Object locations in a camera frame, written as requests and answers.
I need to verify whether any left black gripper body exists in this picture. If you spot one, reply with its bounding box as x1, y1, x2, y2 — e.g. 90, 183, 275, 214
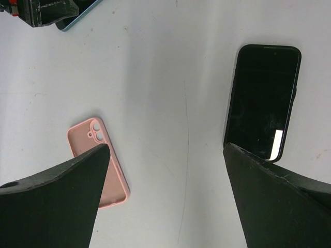
1, 0, 28, 17

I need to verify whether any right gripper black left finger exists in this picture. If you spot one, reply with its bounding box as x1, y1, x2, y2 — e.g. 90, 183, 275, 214
1, 144, 111, 247

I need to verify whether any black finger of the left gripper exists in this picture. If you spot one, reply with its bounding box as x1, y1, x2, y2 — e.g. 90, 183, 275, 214
19, 0, 79, 27

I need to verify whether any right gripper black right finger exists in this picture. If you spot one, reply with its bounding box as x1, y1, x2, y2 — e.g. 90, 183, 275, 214
223, 143, 330, 247

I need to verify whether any pink phone case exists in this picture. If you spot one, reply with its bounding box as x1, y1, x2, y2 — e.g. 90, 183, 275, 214
67, 117, 130, 208

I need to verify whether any black phone case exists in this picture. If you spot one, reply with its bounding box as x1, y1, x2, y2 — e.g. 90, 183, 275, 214
222, 44, 302, 163

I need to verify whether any black smartphone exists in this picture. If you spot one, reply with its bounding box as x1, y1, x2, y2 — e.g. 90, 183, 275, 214
55, 0, 102, 32
226, 46, 299, 159

